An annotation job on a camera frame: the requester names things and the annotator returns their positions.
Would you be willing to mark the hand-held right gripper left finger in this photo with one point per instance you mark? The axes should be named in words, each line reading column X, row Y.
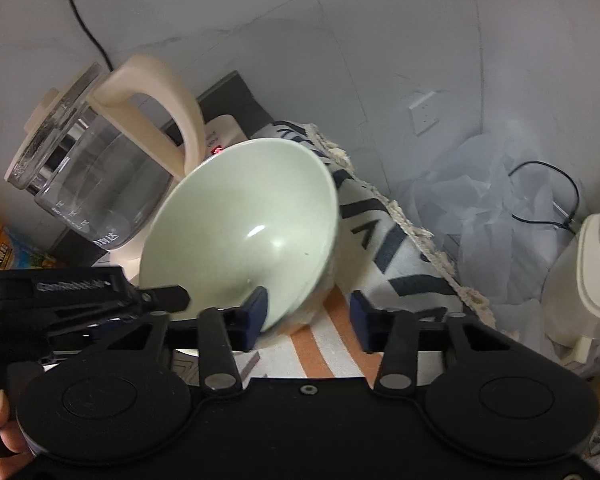
column 256, row 316

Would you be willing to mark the white wall socket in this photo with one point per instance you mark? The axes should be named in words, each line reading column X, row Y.
column 424, row 112

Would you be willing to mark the pale green bowl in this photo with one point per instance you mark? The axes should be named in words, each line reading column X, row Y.
column 240, row 230

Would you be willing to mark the patterned white table cloth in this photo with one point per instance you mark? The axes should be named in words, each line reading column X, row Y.
column 395, row 240

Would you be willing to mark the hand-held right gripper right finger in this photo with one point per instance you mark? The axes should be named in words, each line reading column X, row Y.
column 360, row 321

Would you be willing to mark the cream kettle base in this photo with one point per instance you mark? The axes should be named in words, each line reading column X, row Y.
column 225, row 135

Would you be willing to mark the cream utensil holder stand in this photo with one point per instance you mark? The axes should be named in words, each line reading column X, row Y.
column 595, row 280

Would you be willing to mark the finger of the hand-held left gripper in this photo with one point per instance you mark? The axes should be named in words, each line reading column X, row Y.
column 162, row 298
column 105, row 331

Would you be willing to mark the orange juice bottle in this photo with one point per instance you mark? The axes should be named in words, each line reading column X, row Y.
column 5, row 250

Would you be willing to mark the white crumpled plastic sheet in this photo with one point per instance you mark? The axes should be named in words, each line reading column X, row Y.
column 490, row 195

